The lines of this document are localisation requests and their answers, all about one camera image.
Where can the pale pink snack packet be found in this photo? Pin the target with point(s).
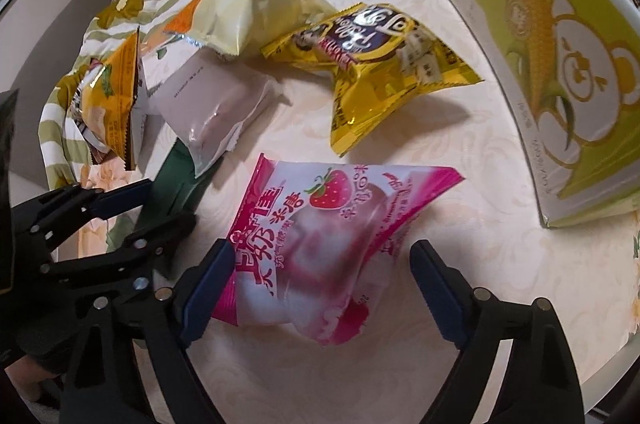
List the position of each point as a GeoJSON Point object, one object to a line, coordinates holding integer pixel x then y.
{"type": "Point", "coordinates": [210, 109]}

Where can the green cardboard box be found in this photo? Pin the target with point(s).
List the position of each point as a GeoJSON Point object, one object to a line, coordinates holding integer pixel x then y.
{"type": "Point", "coordinates": [550, 104]}

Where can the pink strawberry snack packet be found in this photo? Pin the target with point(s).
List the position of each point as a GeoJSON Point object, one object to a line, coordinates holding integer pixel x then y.
{"type": "Point", "coordinates": [310, 249]}

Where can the white tray table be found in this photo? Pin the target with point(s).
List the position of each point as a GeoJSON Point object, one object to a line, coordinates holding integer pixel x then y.
{"type": "Point", "coordinates": [450, 164]}

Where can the cream orange snack packet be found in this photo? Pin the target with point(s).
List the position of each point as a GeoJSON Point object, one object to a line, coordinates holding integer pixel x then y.
{"type": "Point", "coordinates": [260, 9]}

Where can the yellow snack packet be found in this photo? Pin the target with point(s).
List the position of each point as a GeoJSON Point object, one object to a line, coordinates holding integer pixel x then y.
{"type": "Point", "coordinates": [370, 69]}

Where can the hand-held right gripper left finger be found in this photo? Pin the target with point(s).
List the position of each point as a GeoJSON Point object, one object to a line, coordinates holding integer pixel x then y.
{"type": "Point", "coordinates": [205, 294]}

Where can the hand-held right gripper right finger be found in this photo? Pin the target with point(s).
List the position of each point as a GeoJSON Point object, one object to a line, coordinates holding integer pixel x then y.
{"type": "Point", "coordinates": [435, 294]}

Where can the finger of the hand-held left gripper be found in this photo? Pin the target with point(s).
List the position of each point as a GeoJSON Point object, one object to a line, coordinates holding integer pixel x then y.
{"type": "Point", "coordinates": [120, 200]}
{"type": "Point", "coordinates": [160, 234]}

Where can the dark green snack packet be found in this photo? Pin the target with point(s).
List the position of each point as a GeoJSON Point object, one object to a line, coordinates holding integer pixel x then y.
{"type": "Point", "coordinates": [175, 184]}

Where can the orange brown snack packet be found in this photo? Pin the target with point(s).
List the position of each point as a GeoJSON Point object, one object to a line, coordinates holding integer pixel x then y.
{"type": "Point", "coordinates": [117, 99]}

